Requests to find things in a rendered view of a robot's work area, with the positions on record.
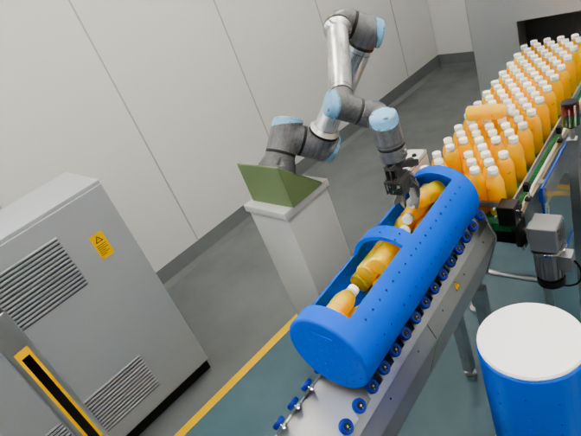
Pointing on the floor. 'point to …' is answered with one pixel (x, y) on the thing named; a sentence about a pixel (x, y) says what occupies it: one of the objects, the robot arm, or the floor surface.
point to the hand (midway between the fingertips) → (411, 204)
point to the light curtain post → (45, 381)
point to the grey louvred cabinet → (89, 312)
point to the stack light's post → (575, 198)
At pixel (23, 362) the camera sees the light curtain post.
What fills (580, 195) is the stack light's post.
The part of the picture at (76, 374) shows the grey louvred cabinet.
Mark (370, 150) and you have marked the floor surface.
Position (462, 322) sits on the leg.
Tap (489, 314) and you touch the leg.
